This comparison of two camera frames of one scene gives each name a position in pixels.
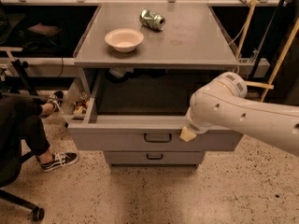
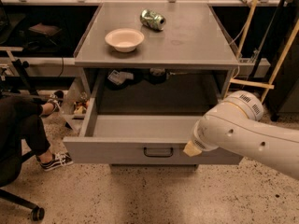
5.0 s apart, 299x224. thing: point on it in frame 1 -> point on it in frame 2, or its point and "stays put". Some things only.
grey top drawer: [143, 109] -> [139, 139]
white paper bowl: [125, 39] stays put
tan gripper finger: [187, 133] -> [191, 149]
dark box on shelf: [45, 29] stays put
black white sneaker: [60, 160] stays put
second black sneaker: [57, 104] stays put
